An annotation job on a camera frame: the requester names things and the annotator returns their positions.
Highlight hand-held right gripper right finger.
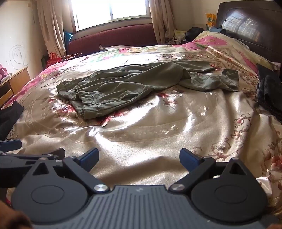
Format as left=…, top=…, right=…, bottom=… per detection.
left=169, top=148, right=250, bottom=195

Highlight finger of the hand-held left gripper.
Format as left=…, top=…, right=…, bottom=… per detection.
left=0, top=148, right=66, bottom=164
left=0, top=139, right=22, bottom=153

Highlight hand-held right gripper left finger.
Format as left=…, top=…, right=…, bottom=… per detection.
left=33, top=148, right=109, bottom=194

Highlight olive green pants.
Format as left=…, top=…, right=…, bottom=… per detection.
left=56, top=62, right=239, bottom=120

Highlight black cloth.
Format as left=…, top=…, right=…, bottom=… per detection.
left=0, top=101, right=24, bottom=141

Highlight brown cloth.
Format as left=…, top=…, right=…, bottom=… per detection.
left=0, top=199, right=33, bottom=229

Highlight floral satin bedspread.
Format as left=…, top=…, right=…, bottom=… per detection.
left=0, top=30, right=282, bottom=221

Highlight wooden desk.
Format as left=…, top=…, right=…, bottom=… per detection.
left=0, top=67, right=31, bottom=108

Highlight red bag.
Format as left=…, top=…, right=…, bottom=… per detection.
left=45, top=52, right=63, bottom=67

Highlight dark grey folded clothes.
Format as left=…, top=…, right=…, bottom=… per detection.
left=256, top=63, right=282, bottom=121

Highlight maroon sofa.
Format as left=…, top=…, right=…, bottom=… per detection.
left=66, top=23, right=158, bottom=56

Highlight beige curtain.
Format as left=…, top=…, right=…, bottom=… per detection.
left=148, top=0, right=177, bottom=45
left=36, top=0, right=74, bottom=59

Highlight dark clothing pile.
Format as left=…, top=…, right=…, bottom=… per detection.
left=185, top=27, right=207, bottom=41

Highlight yellow packet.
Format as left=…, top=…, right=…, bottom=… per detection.
left=206, top=13, right=217, bottom=30

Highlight dark wooden headboard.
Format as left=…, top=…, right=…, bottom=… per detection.
left=215, top=0, right=282, bottom=64

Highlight bright window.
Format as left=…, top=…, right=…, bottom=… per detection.
left=70, top=0, right=152, bottom=31

